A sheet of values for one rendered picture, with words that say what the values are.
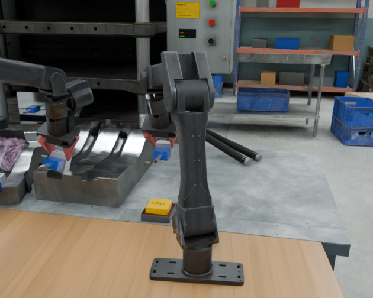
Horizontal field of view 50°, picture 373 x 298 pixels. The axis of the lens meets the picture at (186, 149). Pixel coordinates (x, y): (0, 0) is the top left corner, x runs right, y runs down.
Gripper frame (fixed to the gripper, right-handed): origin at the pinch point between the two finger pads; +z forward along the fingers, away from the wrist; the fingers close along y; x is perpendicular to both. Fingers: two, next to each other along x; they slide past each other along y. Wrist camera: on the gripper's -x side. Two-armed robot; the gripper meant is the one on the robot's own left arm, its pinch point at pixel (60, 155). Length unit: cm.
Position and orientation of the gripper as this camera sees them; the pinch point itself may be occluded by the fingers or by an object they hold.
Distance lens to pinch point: 122.9
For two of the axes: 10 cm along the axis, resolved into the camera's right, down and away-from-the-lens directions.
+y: -9.6, -2.6, 1.2
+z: -1.3, 7.8, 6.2
